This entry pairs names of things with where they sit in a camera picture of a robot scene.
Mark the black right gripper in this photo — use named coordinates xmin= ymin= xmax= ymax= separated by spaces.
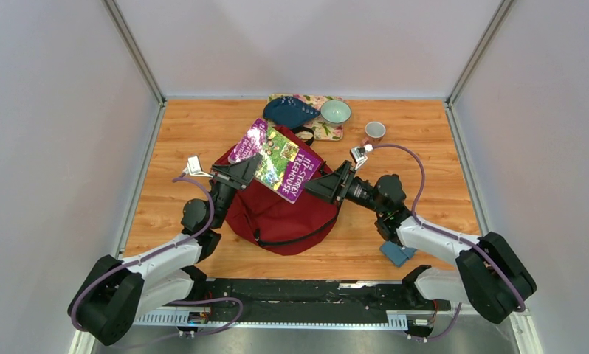
xmin=303 ymin=160 xmax=386 ymax=216

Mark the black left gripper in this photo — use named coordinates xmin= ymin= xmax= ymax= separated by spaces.
xmin=208 ymin=154 xmax=261 ymax=229

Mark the purple treehouse book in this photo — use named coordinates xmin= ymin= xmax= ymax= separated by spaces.
xmin=227 ymin=118 xmax=321 ymax=204

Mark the red student backpack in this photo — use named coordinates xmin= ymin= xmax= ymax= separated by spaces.
xmin=216 ymin=125 xmax=340 ymax=255

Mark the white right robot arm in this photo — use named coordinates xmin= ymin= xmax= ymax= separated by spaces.
xmin=305 ymin=162 xmax=537 ymax=324

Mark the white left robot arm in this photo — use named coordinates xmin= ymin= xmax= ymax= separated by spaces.
xmin=67 ymin=154 xmax=261 ymax=346

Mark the floral rectangular tray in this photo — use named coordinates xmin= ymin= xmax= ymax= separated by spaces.
xmin=267 ymin=93 xmax=345 ymax=141

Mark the pink patterned mug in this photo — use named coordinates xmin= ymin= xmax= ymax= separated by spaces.
xmin=363 ymin=121 xmax=387 ymax=145

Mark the pale green ceramic bowl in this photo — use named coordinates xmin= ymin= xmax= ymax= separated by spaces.
xmin=320 ymin=100 xmax=352 ymax=125

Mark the dark blue leaf plate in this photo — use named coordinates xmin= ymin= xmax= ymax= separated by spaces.
xmin=262 ymin=96 xmax=320 ymax=129

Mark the blue leather wallet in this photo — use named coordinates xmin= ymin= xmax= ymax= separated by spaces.
xmin=379 ymin=241 xmax=416 ymax=267

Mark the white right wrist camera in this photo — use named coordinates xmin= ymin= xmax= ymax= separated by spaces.
xmin=350 ymin=144 xmax=373 ymax=171

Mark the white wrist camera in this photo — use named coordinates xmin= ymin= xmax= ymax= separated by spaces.
xmin=182 ymin=155 xmax=213 ymax=178
xmin=350 ymin=144 xmax=373 ymax=171

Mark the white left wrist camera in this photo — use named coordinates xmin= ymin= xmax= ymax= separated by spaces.
xmin=182 ymin=155 xmax=213 ymax=178

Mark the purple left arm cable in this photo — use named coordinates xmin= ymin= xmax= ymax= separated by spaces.
xmin=69 ymin=173 xmax=244 ymax=350

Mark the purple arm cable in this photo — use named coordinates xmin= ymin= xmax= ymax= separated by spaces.
xmin=69 ymin=173 xmax=244 ymax=350
xmin=370 ymin=143 xmax=528 ymax=342

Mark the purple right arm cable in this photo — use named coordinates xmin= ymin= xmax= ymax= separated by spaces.
xmin=370 ymin=143 xmax=528 ymax=342

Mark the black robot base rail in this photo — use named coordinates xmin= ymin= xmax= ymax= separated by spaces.
xmin=177 ymin=278 xmax=452 ymax=335

